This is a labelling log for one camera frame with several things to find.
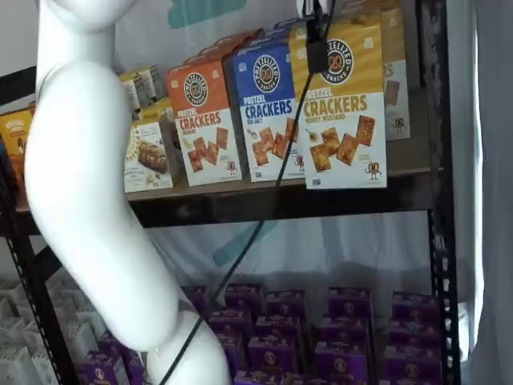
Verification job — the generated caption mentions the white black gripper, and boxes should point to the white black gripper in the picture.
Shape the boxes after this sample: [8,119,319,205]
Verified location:
[295,0,337,75]

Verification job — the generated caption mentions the yellow white pretzel crackers box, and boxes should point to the yellow white pretzel crackers box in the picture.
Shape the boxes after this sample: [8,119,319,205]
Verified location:
[288,22,389,191]
[378,6,413,143]

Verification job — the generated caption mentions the blue pretzel crackers box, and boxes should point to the blue pretzel crackers box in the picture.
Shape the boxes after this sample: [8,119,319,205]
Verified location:
[272,17,301,34]
[230,33,293,57]
[222,41,308,184]

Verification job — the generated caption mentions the orange pretzel crackers box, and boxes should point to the orange pretzel crackers box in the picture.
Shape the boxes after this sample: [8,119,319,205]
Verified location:
[216,26,266,46]
[182,51,226,69]
[198,38,246,58]
[164,59,244,188]

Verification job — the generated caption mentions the white granola bar box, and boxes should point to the white granola bar box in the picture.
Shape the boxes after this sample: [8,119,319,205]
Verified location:
[123,117,175,194]

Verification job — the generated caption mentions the purple Annie's mac box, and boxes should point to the purple Annie's mac box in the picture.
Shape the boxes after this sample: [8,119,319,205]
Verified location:
[265,290,308,319]
[386,318,441,351]
[224,282,264,308]
[390,291,441,322]
[77,351,130,385]
[180,285,210,312]
[328,286,373,319]
[99,330,142,362]
[208,308,254,336]
[255,315,304,342]
[320,316,374,346]

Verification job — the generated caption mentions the black metal shelf rack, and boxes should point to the black metal shelf rack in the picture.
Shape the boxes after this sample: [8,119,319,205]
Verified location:
[0,0,463,385]

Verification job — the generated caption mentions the purple Annie's box orange label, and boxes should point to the purple Annie's box orange label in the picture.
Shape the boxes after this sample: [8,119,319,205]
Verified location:
[233,370,285,385]
[248,336,300,373]
[216,332,248,366]

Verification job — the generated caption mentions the purple Annie's box dark label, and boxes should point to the purple Annie's box dark label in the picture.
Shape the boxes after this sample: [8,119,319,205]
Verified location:
[313,342,369,385]

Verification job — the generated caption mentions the brown orange snack box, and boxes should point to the brown orange snack box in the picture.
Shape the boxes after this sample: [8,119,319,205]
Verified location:
[0,107,36,213]

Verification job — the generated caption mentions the purple Annie's box teal label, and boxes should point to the purple Annie's box teal label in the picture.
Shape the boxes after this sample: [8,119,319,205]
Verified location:
[383,346,438,385]

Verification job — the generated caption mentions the white carton box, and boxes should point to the white carton box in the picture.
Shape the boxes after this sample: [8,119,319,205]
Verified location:
[59,320,99,364]
[0,347,40,385]
[0,294,26,326]
[22,320,55,355]

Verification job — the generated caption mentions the white fabric curtain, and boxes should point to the white fabric curtain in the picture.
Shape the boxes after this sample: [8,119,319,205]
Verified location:
[451,0,513,385]

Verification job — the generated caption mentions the black cable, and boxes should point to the black cable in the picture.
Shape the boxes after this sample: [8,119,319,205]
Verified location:
[157,70,321,385]

